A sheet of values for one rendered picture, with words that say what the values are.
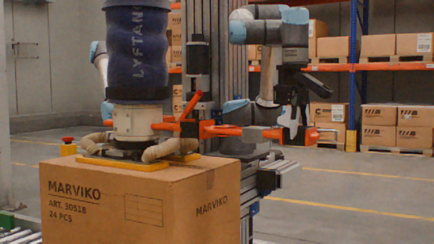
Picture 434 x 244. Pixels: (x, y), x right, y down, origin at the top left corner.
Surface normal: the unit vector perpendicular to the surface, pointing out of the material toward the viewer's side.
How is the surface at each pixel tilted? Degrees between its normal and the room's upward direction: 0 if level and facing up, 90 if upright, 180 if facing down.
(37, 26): 90
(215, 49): 90
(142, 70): 74
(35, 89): 90
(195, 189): 90
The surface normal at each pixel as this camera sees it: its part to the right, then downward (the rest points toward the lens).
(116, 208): -0.52, 0.08
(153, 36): 0.58, -0.29
